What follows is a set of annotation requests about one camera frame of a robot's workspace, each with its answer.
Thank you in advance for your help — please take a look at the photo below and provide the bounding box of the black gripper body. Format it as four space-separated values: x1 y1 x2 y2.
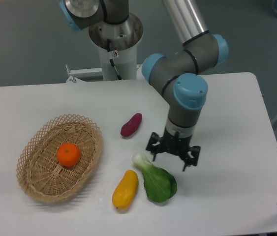
161 129 192 156

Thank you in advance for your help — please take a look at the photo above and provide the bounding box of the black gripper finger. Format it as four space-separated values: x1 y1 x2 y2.
180 146 201 172
146 132 165 161

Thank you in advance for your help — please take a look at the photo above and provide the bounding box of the orange fruit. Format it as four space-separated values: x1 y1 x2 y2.
57 143 81 167

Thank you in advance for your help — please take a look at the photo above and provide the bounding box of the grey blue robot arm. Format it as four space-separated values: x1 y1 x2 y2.
59 0 229 167

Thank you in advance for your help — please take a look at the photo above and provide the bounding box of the woven wicker basket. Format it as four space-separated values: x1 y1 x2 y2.
16 114 103 203

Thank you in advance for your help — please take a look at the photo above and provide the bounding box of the purple sweet potato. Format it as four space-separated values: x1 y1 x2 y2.
120 113 143 138

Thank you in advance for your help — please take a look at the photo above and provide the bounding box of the green bok choy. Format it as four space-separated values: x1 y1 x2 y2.
132 152 178 203

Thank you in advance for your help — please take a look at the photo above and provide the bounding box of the yellow mango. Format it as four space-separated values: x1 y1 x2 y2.
112 170 139 210

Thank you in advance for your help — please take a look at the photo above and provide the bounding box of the white bracket frame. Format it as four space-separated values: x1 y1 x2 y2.
65 64 108 83

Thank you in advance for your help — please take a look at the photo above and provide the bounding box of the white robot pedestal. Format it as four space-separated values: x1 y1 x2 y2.
89 13 143 81

